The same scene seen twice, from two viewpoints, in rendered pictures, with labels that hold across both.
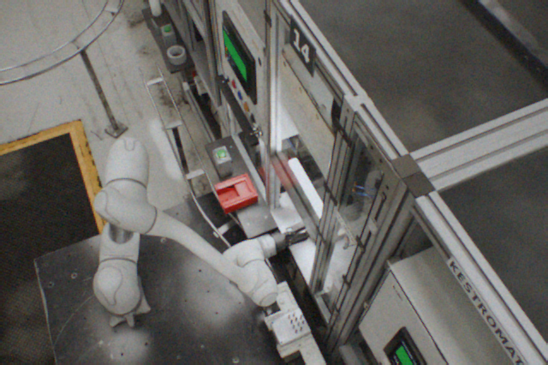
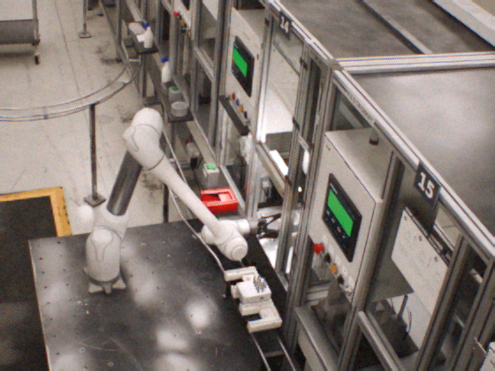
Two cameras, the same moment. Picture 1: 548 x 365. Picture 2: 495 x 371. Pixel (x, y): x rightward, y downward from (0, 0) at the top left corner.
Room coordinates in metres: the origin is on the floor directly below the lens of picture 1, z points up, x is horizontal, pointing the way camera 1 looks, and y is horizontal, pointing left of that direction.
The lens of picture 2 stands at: (-1.88, -0.08, 3.14)
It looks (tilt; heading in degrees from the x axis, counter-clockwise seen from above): 35 degrees down; 2
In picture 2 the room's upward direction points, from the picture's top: 6 degrees clockwise
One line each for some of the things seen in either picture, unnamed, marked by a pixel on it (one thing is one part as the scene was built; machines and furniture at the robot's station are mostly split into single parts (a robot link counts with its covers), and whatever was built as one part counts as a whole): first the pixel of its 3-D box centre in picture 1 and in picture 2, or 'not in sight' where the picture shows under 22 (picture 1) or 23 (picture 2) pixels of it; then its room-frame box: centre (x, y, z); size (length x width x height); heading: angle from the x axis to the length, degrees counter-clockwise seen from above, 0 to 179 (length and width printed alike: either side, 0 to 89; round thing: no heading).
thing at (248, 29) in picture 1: (271, 49); (265, 67); (1.26, -0.01, 1.60); 0.42 x 0.29 x 0.46; 24
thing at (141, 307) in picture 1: (125, 302); (104, 277); (0.67, 0.63, 0.71); 0.22 x 0.18 x 0.06; 24
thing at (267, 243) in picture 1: (266, 246); (241, 229); (0.80, 0.01, 1.00); 0.09 x 0.06 x 0.09; 24
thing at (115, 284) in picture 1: (116, 285); (102, 251); (0.70, 0.64, 0.85); 0.18 x 0.16 x 0.22; 4
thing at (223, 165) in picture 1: (224, 161); (212, 177); (1.23, 0.20, 0.97); 0.08 x 0.08 x 0.12; 24
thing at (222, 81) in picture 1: (237, 107); (233, 112); (1.21, 0.11, 1.37); 0.36 x 0.04 x 0.04; 24
